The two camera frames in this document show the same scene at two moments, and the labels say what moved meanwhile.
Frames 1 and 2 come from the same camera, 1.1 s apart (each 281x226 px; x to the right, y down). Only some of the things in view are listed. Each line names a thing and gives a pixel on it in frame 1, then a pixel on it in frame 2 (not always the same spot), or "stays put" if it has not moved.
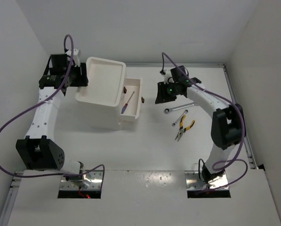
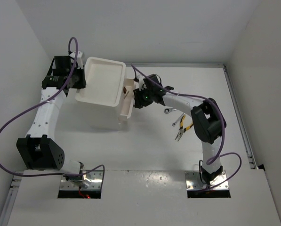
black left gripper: (82, 80) stays put
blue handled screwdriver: (124, 107) → (128, 91)
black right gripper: (162, 96) → (140, 103)
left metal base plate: (94, 177) stays put
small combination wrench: (185, 111) stays put
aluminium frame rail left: (13, 190) stays put
